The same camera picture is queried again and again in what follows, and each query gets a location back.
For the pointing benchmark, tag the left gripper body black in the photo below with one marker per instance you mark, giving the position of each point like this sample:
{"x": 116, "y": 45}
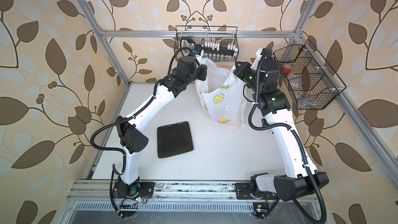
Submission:
{"x": 195, "y": 72}

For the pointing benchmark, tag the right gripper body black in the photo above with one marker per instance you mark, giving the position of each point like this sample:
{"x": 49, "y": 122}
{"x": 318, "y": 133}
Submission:
{"x": 247, "y": 75}

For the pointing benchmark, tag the white plastic bag lemon print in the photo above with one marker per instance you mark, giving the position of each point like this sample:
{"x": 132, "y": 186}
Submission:
{"x": 221, "y": 94}

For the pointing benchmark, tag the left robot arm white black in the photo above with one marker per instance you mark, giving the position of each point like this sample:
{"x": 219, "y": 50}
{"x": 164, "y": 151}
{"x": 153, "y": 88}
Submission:
{"x": 130, "y": 128}

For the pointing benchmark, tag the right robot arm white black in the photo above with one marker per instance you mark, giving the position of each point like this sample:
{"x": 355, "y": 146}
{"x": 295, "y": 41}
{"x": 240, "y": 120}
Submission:
{"x": 272, "y": 111}

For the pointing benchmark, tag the black socket tool set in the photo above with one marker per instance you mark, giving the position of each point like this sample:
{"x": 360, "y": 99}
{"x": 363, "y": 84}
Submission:
{"x": 208, "y": 47}

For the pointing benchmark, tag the red capped clear bottle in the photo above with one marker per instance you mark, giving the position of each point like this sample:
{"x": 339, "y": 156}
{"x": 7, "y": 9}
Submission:
{"x": 287, "y": 71}

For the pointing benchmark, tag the black square tray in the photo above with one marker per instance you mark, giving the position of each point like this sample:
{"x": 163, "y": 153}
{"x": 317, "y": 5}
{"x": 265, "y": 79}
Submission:
{"x": 174, "y": 139}

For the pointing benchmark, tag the black wire basket back wall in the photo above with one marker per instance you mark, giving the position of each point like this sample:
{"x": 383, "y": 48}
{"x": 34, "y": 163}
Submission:
{"x": 223, "y": 34}

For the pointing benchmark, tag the black wire basket wall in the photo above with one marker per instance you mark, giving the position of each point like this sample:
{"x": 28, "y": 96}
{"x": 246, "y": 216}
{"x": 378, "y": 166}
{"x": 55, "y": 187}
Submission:
{"x": 317, "y": 85}
{"x": 223, "y": 34}

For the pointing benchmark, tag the black wire basket right wall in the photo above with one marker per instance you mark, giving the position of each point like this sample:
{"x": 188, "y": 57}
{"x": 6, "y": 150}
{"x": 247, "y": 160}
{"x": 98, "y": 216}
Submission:
{"x": 317, "y": 85}

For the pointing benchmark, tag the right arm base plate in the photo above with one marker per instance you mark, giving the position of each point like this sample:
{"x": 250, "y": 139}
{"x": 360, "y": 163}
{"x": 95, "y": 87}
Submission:
{"x": 245, "y": 192}

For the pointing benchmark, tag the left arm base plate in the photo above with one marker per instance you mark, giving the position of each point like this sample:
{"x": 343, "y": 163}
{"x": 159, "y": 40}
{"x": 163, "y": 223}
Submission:
{"x": 139, "y": 189}

